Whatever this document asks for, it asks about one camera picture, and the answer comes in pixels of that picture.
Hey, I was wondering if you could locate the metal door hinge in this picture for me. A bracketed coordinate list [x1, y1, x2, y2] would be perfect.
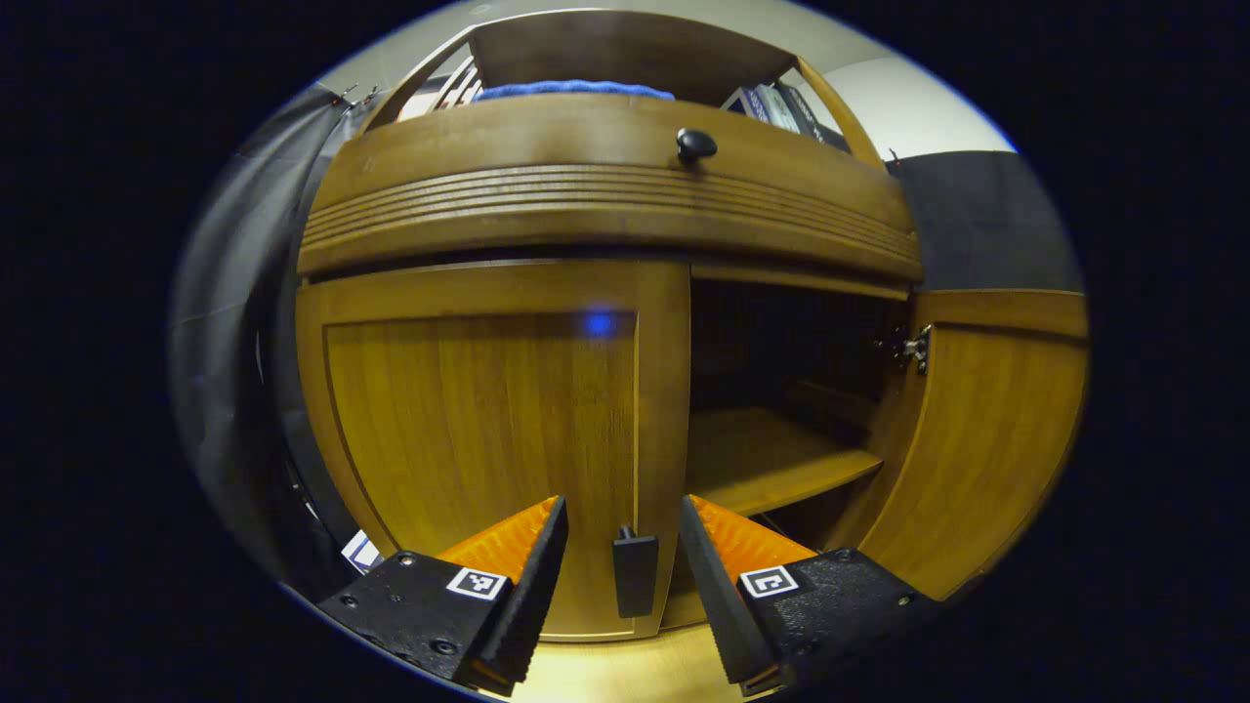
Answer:
[874, 324, 933, 376]

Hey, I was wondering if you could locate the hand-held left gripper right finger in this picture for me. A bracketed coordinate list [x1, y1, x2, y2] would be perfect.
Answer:
[679, 493, 946, 698]

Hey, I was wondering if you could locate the black door handle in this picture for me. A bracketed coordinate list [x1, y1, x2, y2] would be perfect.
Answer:
[612, 525, 659, 619]

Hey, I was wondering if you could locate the small white blue box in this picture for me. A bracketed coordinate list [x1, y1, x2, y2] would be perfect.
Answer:
[341, 530, 384, 576]

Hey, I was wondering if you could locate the black book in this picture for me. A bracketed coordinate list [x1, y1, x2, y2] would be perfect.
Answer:
[781, 82, 833, 145]

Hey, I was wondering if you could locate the dark blue cover book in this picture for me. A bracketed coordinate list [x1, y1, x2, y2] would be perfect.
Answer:
[723, 86, 774, 124]

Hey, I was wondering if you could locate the blue folded towel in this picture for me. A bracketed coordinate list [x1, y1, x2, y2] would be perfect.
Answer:
[475, 80, 677, 103]

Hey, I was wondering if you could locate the wooden ribbed drawer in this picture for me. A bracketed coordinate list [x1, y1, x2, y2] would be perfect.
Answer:
[298, 93, 925, 285]

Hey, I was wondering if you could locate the wooden double-door shoe cabinet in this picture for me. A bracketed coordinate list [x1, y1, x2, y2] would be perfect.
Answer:
[293, 8, 1091, 645]

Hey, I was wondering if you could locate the wooden shoe cabinet door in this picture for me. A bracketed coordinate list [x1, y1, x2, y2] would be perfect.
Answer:
[825, 290, 1091, 602]
[296, 259, 691, 642]

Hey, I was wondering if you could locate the wooden inner shelf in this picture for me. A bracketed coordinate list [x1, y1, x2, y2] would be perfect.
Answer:
[684, 407, 886, 518]

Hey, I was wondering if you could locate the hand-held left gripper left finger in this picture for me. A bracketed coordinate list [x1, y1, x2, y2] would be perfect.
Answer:
[314, 494, 570, 698]

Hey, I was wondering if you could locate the white spine book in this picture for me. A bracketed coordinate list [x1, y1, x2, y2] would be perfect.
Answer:
[757, 83, 808, 134]

